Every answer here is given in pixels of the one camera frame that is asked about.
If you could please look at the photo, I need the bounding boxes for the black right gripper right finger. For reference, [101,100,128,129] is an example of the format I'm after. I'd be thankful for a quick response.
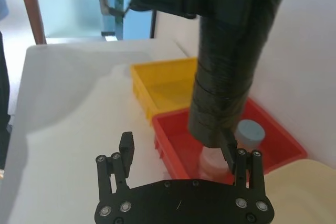
[220,129,266,191]

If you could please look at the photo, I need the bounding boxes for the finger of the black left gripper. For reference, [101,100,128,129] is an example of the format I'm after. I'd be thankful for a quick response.
[131,0,255,26]

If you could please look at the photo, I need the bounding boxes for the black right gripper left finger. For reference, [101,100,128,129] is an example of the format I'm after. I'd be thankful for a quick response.
[95,131,136,196]

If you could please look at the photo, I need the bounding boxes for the black roll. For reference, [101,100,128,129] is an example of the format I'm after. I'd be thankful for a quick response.
[188,0,293,148]

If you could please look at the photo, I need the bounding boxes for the jar with blue cap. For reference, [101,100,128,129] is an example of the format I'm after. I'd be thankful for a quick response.
[234,119,266,154]

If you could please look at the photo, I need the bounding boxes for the clear plastic jar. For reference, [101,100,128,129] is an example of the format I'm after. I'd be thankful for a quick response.
[198,147,236,180]

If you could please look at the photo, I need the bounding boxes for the thin black pole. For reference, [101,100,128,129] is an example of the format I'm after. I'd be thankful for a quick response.
[150,10,158,40]

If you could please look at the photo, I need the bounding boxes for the red plastic bin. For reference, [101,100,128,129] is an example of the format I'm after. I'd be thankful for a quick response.
[152,97,308,180]

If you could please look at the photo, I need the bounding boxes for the blue-green metal rack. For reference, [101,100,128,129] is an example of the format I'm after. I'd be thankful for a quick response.
[99,0,124,41]

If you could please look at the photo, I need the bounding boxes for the yellow plastic bin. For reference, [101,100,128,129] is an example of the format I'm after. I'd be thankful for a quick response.
[130,56,199,126]

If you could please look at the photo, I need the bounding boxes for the white table cloth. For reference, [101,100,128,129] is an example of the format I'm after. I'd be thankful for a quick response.
[5,38,200,224]

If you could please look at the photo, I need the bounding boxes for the brown wooden post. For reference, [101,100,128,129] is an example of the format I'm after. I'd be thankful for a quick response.
[22,0,47,46]

